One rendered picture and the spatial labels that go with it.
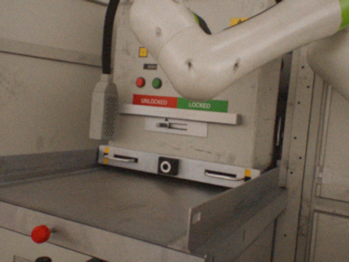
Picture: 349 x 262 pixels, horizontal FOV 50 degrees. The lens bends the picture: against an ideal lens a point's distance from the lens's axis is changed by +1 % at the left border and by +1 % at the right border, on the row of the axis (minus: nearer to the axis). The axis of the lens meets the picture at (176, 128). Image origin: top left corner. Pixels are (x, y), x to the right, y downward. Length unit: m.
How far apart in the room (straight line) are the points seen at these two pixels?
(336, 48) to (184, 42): 0.44
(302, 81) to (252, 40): 0.56
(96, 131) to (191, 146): 0.29
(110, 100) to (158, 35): 0.51
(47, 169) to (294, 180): 0.74
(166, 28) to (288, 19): 0.23
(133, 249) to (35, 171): 0.50
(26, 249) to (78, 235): 1.17
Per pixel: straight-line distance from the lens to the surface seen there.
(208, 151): 1.06
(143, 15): 0.68
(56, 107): 1.38
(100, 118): 1.12
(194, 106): 1.08
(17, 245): 1.92
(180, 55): 0.63
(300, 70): 1.22
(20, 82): 1.34
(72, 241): 0.74
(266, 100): 1.10
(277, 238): 1.27
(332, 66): 0.96
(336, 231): 1.22
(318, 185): 1.20
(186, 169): 1.08
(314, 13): 0.78
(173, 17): 0.66
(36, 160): 1.07
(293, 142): 1.22
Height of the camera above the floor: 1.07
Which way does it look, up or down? 3 degrees down
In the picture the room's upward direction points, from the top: 5 degrees clockwise
